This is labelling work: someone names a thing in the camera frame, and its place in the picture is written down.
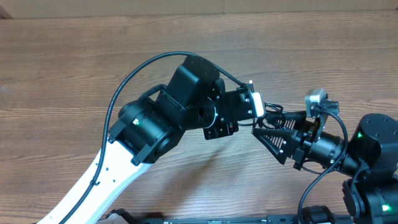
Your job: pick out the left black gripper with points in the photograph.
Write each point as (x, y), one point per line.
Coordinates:
(237, 106)

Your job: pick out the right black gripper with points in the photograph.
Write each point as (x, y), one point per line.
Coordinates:
(304, 144)

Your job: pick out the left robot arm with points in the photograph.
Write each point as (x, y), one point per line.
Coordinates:
(152, 125)

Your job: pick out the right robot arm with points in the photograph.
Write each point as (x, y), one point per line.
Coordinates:
(368, 157)

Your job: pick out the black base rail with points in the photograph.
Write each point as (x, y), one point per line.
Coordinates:
(270, 219)

